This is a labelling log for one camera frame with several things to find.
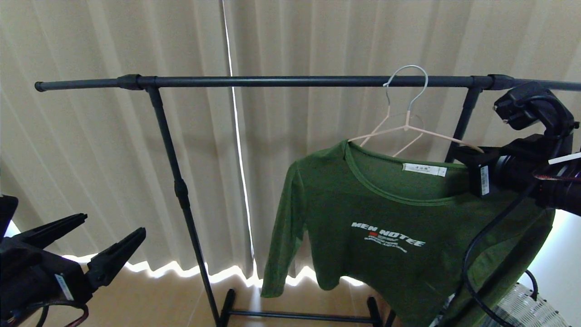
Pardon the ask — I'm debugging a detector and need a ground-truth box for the white laundry basket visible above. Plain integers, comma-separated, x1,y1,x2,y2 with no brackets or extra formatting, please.
479,270,571,327

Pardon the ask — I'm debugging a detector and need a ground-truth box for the pink clothes hanger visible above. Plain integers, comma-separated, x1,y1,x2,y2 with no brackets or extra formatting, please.
369,84,426,158
348,65,484,154

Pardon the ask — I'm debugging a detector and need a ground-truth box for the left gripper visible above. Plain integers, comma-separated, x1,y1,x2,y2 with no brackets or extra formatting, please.
0,213,147,315

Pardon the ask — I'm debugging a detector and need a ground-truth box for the beige curtain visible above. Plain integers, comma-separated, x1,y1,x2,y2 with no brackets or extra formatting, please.
0,0,581,289

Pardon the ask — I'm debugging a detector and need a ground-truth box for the black clothes rack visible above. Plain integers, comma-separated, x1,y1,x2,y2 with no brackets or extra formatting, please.
35,74,581,327

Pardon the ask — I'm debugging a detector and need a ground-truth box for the green sleeveless shirt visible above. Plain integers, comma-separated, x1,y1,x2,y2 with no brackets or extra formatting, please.
261,140,555,327

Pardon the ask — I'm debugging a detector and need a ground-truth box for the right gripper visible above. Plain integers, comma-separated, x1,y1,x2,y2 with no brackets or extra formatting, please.
452,145,542,198

